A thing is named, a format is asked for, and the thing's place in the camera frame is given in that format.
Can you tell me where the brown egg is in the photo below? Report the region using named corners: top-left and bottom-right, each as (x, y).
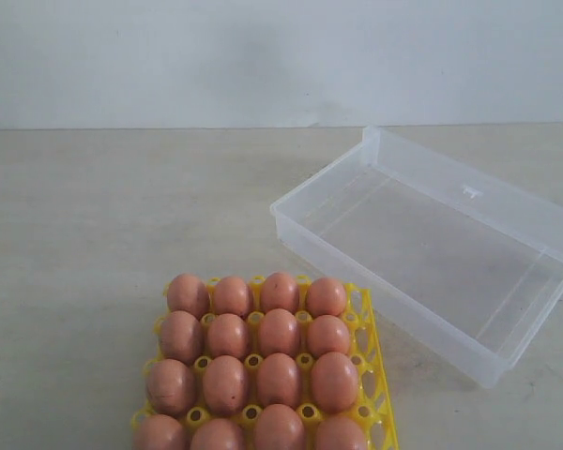
top-left (206, 313), bottom-right (251, 360)
top-left (305, 277), bottom-right (347, 318)
top-left (190, 418), bottom-right (246, 450)
top-left (256, 352), bottom-right (301, 409)
top-left (260, 272), bottom-right (299, 313)
top-left (311, 352), bottom-right (358, 413)
top-left (166, 273), bottom-right (210, 320)
top-left (253, 404), bottom-right (307, 450)
top-left (212, 276), bottom-right (253, 318)
top-left (307, 315), bottom-right (350, 358)
top-left (159, 310), bottom-right (204, 366)
top-left (133, 414), bottom-right (190, 450)
top-left (314, 416), bottom-right (368, 450)
top-left (145, 359), bottom-right (198, 417)
top-left (257, 308), bottom-right (301, 357)
top-left (203, 355), bottom-right (249, 416)

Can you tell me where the yellow plastic egg tray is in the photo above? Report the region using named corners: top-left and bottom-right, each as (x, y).
top-left (130, 275), bottom-right (400, 449)

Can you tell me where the clear plastic container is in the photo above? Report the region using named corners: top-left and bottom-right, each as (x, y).
top-left (270, 127), bottom-right (563, 388)

